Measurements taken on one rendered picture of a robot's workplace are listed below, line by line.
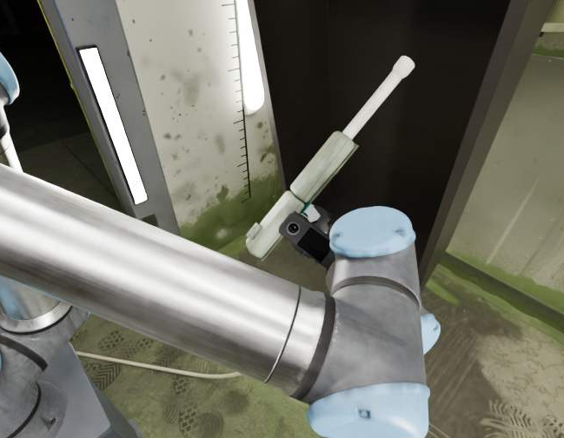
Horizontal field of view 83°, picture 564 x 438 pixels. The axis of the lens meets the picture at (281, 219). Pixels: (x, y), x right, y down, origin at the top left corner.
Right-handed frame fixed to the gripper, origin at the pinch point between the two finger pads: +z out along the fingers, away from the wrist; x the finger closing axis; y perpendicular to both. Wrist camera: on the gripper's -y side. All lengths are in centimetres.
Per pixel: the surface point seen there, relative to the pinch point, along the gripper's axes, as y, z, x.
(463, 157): 22.1, -5.9, 31.2
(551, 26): 76, 50, 111
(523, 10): 0.6, -14.5, 47.7
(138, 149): -25, 86, -28
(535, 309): 163, 15, 20
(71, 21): -60, 74, 0
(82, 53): -54, 73, -6
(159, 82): -31, 88, -1
